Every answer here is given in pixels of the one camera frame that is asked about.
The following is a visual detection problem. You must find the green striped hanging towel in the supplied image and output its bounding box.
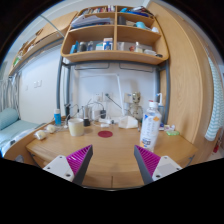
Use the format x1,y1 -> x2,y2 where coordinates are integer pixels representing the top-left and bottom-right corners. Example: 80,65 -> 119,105
204,56 -> 224,142

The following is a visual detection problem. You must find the flat round red coaster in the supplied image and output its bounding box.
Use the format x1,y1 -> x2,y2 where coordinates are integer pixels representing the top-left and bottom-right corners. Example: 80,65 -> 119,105
97,130 -> 114,139

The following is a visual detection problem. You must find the small green packet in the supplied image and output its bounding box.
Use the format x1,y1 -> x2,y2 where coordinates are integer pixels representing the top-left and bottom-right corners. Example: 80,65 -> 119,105
165,129 -> 181,137

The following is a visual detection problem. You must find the long wooden loft board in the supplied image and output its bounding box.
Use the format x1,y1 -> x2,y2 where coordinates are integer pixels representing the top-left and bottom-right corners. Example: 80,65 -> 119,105
8,11 -> 79,76

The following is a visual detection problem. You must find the brown tree figurine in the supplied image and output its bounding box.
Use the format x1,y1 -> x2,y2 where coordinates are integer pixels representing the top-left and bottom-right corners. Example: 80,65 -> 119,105
128,91 -> 144,122

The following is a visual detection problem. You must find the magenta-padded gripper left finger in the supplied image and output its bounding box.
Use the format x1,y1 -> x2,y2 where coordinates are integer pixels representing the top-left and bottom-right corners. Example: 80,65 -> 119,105
42,144 -> 94,186

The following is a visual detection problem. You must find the light green pillow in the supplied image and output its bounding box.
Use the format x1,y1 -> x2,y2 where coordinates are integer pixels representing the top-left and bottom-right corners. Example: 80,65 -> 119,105
0,107 -> 20,131

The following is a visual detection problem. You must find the clear plastic drink bottle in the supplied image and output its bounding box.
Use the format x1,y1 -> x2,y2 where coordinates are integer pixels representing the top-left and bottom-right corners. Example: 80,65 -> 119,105
139,99 -> 163,153

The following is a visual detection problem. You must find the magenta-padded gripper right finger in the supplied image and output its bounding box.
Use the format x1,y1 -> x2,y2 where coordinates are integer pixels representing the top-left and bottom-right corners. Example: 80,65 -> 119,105
133,144 -> 184,185

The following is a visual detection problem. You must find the metal cup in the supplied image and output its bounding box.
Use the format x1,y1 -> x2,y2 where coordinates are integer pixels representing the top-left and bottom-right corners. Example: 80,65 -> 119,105
81,104 -> 94,121

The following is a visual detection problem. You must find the white tissue pack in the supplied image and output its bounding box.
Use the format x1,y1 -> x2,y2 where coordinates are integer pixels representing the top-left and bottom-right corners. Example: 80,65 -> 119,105
118,115 -> 139,130

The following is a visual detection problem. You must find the blue tube with white cap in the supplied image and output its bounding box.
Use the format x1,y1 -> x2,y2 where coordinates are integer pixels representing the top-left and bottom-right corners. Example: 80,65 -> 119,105
53,108 -> 63,127

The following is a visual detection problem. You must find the blue spray bottle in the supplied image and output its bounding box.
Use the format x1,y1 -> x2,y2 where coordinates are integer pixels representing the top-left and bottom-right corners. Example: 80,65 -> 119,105
155,92 -> 166,129

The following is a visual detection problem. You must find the grey metal frame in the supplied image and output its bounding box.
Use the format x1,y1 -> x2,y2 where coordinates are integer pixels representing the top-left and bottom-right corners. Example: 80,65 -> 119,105
55,54 -> 172,126

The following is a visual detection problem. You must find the black electric shaver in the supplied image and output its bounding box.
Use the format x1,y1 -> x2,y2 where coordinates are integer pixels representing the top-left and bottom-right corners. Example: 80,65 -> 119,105
64,103 -> 72,126

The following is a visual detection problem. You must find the bed with light green sheet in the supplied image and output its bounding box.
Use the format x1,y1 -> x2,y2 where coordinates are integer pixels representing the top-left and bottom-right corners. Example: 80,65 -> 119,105
0,74 -> 43,158

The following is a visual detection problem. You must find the wooden shelf unit with items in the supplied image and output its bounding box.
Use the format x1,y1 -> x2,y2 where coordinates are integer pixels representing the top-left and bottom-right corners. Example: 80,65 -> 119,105
60,4 -> 170,66

